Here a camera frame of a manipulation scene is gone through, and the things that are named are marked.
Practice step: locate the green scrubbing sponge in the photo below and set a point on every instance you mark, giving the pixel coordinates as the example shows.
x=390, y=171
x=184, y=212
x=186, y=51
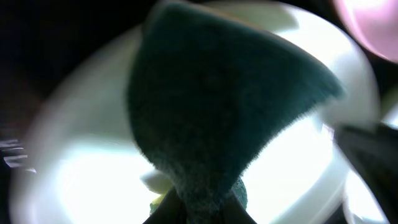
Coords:
x=207, y=93

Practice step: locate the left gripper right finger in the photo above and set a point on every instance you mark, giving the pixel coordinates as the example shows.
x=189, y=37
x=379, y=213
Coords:
x=233, y=213

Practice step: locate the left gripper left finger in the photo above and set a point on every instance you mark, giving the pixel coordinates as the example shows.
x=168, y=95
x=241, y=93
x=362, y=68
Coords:
x=170, y=211

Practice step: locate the white plate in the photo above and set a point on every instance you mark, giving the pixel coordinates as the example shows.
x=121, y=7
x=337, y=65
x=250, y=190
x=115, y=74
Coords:
x=373, y=23

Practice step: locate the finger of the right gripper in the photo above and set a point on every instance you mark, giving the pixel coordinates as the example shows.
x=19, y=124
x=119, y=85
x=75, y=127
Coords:
x=373, y=155

